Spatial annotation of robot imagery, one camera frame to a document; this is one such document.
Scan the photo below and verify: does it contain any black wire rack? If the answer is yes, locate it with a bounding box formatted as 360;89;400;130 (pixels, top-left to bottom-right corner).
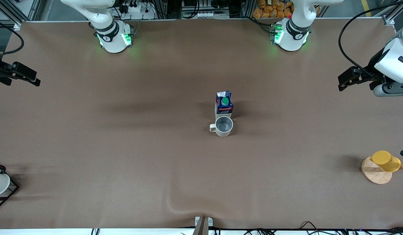
0;158;20;211

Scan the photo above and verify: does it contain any round wooden mug stand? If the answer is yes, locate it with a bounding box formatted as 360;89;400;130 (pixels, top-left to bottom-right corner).
361;157;403;185

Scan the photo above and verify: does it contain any metal table edge bracket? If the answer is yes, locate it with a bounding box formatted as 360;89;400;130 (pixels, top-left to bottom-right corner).
192;216;214;235

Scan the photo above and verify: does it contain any blue milk carton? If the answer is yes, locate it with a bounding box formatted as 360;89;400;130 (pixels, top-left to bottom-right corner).
215;91;234;119

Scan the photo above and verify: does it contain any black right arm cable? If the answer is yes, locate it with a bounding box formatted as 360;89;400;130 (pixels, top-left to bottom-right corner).
0;18;25;55

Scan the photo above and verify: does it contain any pile of orange buns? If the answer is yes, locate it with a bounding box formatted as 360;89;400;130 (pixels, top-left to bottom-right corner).
253;0;294;19

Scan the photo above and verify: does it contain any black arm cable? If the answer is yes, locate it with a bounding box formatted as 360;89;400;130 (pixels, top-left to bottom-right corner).
338;3;402;71
0;18;25;55

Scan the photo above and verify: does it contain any white power strip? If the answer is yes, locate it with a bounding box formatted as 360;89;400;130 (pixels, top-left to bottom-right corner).
122;3;156;20

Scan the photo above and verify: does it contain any white socket bar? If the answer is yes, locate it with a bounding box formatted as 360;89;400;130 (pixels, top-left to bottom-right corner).
195;11;222;19

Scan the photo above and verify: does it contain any yellow plastic cup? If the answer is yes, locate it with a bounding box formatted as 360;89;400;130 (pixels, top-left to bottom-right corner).
370;150;402;173

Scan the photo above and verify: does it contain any aluminium frame post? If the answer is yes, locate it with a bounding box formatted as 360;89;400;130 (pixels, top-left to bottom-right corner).
382;0;403;26
0;0;42;30

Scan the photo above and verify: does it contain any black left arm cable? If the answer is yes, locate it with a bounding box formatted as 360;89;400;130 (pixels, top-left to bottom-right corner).
338;3;402;71

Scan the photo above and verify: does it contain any cream mug with handle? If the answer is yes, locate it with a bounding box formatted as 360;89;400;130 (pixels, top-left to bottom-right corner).
209;116;234;137

